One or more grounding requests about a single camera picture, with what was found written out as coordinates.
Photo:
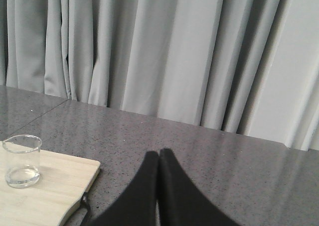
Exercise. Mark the grey pleated curtain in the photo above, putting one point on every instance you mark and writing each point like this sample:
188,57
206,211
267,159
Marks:
243,66

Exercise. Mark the light wooden cutting board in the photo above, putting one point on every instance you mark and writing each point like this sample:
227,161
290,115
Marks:
54,198

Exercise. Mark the clear glass measuring beaker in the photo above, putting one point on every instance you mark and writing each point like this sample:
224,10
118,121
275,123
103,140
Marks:
21,160

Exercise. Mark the black cutting board handle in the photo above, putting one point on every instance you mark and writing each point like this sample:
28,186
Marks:
84,203

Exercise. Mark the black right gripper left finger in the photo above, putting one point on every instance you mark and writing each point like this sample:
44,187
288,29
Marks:
136,205

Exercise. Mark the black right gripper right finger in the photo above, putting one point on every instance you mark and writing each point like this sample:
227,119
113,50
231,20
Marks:
180,201

